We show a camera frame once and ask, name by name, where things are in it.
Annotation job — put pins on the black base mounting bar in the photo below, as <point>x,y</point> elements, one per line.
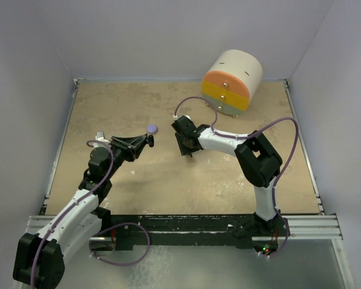
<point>242,231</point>

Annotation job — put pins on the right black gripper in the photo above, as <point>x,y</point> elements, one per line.
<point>185,150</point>

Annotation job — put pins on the purple earbud charging case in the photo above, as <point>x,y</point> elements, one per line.
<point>152,129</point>

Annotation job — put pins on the round cream drawer cabinet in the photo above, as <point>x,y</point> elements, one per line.
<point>232,81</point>

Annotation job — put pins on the black earbud charging case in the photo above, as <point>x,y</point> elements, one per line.
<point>150,141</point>

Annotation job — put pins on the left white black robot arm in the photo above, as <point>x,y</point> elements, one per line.
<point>41,257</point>

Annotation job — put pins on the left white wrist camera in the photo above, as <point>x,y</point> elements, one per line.
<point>100,136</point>

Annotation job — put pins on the aluminium frame rail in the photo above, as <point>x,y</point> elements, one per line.
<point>302,226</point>

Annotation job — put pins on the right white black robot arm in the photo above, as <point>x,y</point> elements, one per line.
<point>259,161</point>

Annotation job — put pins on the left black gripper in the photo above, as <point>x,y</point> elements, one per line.
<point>126,144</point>

